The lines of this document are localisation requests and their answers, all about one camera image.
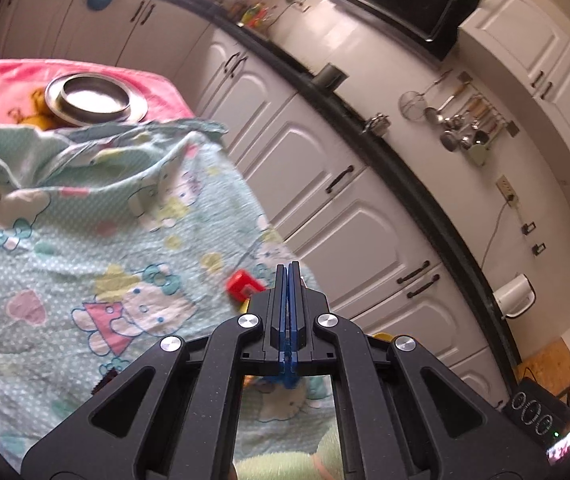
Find row of hanging metal utensils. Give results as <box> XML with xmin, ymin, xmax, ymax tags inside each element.
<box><xmin>425</xmin><ymin>85</ymin><xmax>508</xmax><ymax>168</ymax></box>

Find black kitchen countertop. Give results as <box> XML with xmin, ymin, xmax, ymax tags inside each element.
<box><xmin>90</xmin><ymin>0</ymin><xmax>523</xmax><ymax>373</ymax></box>

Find beige wall socket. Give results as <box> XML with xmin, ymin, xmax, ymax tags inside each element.
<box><xmin>496</xmin><ymin>175</ymin><xmax>520</xmax><ymax>206</ymax></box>

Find black appliance with round dials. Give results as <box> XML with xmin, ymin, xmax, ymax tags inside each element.
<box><xmin>502</xmin><ymin>377</ymin><xmax>570</xmax><ymax>448</ymax></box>

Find white electric kettle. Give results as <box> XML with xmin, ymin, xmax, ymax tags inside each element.
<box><xmin>494</xmin><ymin>274</ymin><xmax>536</xmax><ymax>318</ymax></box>

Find metal cup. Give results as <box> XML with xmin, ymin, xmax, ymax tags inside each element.
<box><xmin>315</xmin><ymin>63</ymin><xmax>348</xmax><ymax>92</ymax></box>

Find metal wire strainer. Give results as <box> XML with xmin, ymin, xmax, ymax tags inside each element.
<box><xmin>399</xmin><ymin>70</ymin><xmax>453</xmax><ymax>121</ymax></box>

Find white kitchen cabinets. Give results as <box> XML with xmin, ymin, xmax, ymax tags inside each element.
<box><xmin>0</xmin><ymin>0</ymin><xmax>516</xmax><ymax>401</ymax></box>
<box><xmin>457</xmin><ymin>0</ymin><xmax>570</xmax><ymax>196</ymax></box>

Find red and yellow snack wrapper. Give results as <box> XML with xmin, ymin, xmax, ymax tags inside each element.
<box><xmin>226</xmin><ymin>270</ymin><xmax>266</xmax><ymax>306</ymax></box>

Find light blue cat-print blanket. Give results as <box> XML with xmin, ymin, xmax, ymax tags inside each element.
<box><xmin>0</xmin><ymin>117</ymin><xmax>346</xmax><ymax>480</ymax></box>

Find small metal teapot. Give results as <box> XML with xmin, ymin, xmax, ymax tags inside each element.
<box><xmin>363</xmin><ymin>111</ymin><xmax>392</xmax><ymax>136</ymax></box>

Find metal utensil rail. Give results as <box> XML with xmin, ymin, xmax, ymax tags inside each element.
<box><xmin>457</xmin><ymin>72</ymin><xmax>520</xmax><ymax>136</ymax></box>

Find white upper kitchen cabinets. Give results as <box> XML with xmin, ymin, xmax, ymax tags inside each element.
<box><xmin>457</xmin><ymin>0</ymin><xmax>570</xmax><ymax>196</ymax></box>

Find black range hood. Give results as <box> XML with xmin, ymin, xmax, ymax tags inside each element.
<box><xmin>329</xmin><ymin>0</ymin><xmax>486</xmax><ymax>61</ymax></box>

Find white lower kitchen cabinets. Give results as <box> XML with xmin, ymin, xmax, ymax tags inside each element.
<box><xmin>0</xmin><ymin>0</ymin><xmax>516</xmax><ymax>401</ymax></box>

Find round metal basin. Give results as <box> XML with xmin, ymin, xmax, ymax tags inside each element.
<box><xmin>44</xmin><ymin>73</ymin><xmax>148</xmax><ymax>128</ymax></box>

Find dark power cable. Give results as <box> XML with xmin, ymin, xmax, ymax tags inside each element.
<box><xmin>480</xmin><ymin>200</ymin><xmax>516</xmax><ymax>271</ymax></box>

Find lit phone screen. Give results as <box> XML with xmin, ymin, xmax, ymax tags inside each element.
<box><xmin>547</xmin><ymin>422</ymin><xmax>570</xmax><ymax>461</ymax></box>

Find dark snack wrapper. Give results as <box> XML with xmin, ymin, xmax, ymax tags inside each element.
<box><xmin>92</xmin><ymin>367</ymin><xmax>118</xmax><ymax>393</ymax></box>

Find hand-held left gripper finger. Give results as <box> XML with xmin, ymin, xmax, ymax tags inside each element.
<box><xmin>20</xmin><ymin>265</ymin><xmax>290</xmax><ymax>480</ymax></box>
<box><xmin>290</xmin><ymin>262</ymin><xmax>553</xmax><ymax>480</ymax></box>

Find chipboard panel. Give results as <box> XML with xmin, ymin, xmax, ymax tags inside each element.
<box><xmin>515</xmin><ymin>337</ymin><xmax>570</xmax><ymax>396</ymax></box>

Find group of condiment bottles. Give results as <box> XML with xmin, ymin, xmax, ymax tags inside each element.
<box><xmin>237</xmin><ymin>2</ymin><xmax>271</xmax><ymax>28</ymax></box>

